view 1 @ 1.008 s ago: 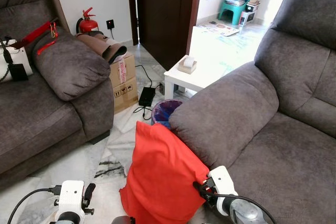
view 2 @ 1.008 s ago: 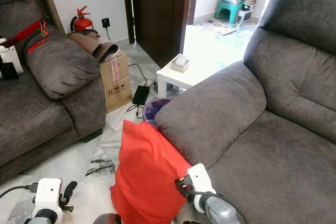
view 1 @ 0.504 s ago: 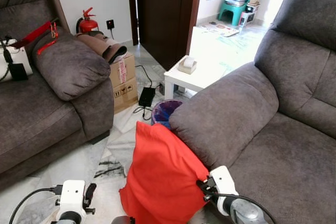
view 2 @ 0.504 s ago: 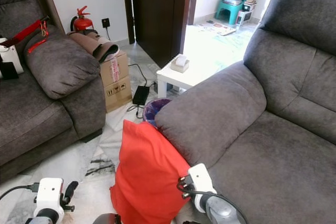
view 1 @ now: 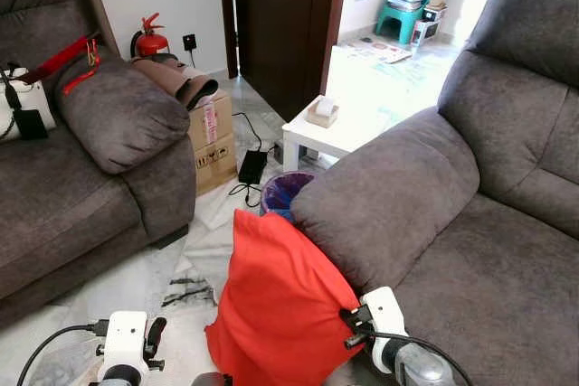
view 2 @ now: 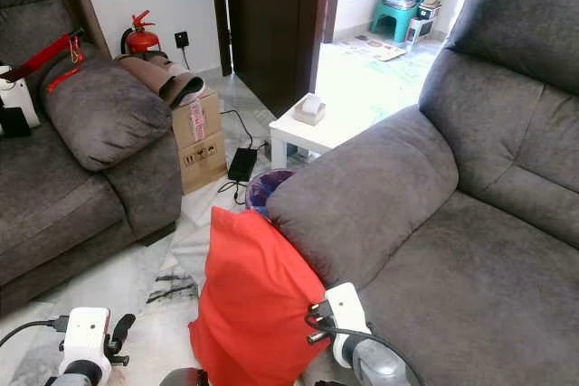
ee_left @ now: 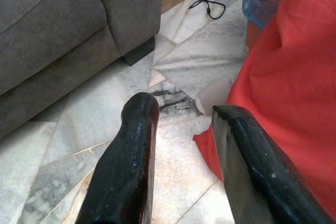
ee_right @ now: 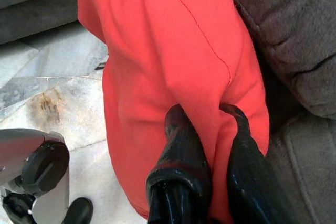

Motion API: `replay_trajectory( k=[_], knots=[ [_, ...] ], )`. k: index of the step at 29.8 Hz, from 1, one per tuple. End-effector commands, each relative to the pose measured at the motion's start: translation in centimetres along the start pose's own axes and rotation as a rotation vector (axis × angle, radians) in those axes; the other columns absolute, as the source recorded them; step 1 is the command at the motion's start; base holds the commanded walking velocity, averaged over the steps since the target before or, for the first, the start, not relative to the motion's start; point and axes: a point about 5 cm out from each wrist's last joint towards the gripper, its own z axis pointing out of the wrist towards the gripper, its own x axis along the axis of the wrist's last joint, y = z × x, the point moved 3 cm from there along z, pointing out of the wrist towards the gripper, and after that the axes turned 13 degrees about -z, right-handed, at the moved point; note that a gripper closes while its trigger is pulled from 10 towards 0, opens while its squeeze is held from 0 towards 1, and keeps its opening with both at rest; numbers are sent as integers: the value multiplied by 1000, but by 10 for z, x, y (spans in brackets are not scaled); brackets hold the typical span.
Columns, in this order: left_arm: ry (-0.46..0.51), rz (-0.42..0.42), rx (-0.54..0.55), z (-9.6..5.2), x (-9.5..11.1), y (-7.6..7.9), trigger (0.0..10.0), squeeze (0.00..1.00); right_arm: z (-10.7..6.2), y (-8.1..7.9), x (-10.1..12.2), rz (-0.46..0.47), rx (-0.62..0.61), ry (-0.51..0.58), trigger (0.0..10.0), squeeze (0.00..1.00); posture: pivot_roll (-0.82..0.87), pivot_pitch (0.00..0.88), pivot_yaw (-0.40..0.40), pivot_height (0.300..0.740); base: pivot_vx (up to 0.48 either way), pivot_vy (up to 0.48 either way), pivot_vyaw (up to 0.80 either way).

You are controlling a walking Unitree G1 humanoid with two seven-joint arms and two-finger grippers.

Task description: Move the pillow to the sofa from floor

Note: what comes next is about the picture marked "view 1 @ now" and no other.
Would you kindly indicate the red pillow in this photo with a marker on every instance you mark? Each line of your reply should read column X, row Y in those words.
column 276, row 300

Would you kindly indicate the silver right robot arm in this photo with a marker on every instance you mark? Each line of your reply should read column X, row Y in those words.
column 421, row 368

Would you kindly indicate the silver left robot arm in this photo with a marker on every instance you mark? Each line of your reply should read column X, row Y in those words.
column 119, row 377

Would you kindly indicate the grey sofa with round armrest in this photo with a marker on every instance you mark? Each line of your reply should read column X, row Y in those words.
column 72, row 205

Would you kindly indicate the large grey fabric sofa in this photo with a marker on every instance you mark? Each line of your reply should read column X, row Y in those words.
column 507, row 250

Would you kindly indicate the printed floor mat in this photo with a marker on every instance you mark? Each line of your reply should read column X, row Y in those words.
column 380, row 50

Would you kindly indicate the dark robot leg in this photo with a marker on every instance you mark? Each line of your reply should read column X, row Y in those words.
column 210, row 380

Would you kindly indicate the bin with purple liner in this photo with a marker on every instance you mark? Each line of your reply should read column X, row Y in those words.
column 285, row 192

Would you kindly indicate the black power adapter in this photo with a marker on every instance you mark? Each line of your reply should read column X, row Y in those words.
column 252, row 167

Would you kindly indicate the white side table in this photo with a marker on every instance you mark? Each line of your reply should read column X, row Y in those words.
column 362, row 124

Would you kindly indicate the brown cardboard box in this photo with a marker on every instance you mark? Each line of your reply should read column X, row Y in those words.
column 213, row 146

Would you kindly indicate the small beige tissue box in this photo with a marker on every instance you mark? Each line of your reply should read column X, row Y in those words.
column 322, row 113

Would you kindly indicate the brown rolled mat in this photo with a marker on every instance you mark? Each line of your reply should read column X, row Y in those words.
column 181, row 79

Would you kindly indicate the white bag with black pouch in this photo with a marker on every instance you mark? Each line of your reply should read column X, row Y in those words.
column 27, row 101

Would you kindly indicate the red fire extinguisher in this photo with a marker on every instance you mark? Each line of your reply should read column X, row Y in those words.
column 151, row 42

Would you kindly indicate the stacked small boxes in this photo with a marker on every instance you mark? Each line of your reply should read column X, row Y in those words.
column 427, row 26

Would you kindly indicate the green plastic stool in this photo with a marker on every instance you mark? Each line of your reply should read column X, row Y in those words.
column 398, row 20

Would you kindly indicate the dark brown wooden door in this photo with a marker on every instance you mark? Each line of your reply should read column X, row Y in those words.
column 280, row 24

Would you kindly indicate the stack of papers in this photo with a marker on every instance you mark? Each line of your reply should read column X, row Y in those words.
column 405, row 0

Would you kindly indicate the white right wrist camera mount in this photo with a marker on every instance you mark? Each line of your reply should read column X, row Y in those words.
column 387, row 318

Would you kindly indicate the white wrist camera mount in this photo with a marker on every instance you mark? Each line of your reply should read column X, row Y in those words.
column 387, row 318
column 124, row 336

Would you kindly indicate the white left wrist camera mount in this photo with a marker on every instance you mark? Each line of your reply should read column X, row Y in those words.
column 124, row 336

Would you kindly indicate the black wall socket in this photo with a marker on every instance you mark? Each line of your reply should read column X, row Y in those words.
column 189, row 42

